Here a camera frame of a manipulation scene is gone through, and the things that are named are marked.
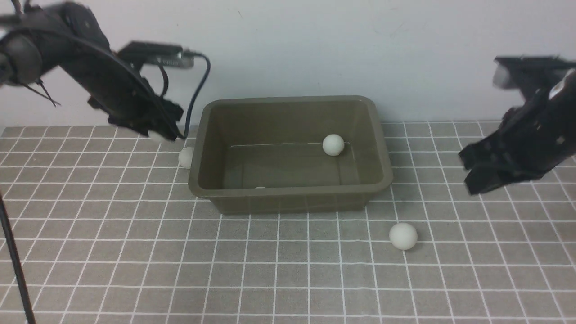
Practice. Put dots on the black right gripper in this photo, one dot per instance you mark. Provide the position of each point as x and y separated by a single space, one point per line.
531 142

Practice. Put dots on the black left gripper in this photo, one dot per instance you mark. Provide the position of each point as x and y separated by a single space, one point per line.
129 106

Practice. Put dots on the white printed ping-pong ball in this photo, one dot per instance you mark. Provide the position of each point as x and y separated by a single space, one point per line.
333 145

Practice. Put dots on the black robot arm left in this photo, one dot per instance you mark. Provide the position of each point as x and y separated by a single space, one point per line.
67 35

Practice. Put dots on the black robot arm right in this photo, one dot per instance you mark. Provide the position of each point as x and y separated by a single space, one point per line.
535 77

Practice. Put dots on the grey checked tablecloth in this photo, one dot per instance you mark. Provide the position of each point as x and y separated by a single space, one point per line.
109 233

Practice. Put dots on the olive green plastic bin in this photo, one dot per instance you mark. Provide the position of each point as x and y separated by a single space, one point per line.
277 143

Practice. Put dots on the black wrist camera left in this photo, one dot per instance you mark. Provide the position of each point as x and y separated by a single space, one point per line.
138 53

